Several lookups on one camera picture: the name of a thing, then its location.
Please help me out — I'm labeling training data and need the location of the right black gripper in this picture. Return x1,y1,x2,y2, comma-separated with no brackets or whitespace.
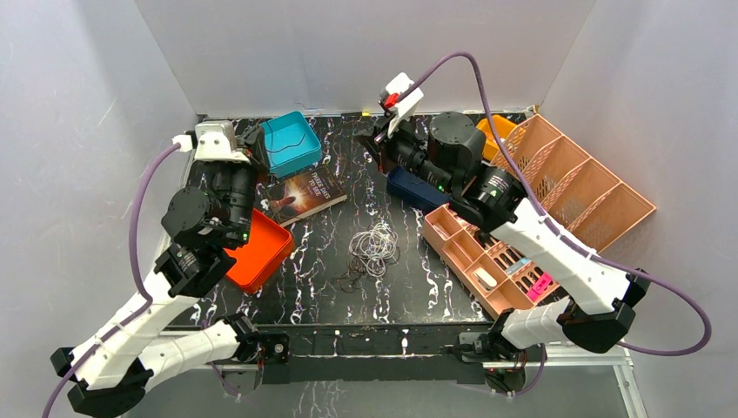
355,108,456,197

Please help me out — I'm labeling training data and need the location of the dark cable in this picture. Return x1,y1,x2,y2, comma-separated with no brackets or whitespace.
265,133,315,156

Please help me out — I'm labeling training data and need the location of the cable bundle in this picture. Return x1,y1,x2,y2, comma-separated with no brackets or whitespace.
336,219,402,294

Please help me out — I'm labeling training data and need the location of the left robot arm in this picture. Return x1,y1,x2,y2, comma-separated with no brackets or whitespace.
50,120,270,417

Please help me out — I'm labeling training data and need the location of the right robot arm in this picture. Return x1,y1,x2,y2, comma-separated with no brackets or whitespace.
352,112,648,361

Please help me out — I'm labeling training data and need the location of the teal plastic bin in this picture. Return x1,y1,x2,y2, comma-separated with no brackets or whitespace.
260,111,322,179

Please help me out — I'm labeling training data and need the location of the dark blue plastic bin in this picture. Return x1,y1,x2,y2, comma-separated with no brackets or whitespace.
386,166,450,213

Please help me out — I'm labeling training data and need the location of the paperback book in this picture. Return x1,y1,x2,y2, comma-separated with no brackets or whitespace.
264,165,347,227

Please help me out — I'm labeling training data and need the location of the orange plastic bin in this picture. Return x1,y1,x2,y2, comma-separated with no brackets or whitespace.
225,209,295,294

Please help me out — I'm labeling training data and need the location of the yellow plastic bin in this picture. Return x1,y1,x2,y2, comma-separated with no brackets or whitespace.
477,114,519,162

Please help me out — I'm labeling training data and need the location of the pink eraser block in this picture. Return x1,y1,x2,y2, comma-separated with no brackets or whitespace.
527,273,554,302

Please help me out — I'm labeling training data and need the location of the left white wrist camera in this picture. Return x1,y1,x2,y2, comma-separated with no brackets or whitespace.
171,120,250,163

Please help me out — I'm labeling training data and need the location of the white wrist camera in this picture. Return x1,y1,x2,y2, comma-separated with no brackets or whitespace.
379,72,424,138
171,120,250,163

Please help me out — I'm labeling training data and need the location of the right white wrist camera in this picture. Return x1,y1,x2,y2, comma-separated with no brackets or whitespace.
379,72,424,138

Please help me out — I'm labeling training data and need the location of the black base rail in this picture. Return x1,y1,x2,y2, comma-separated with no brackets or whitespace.
205,320,549,399

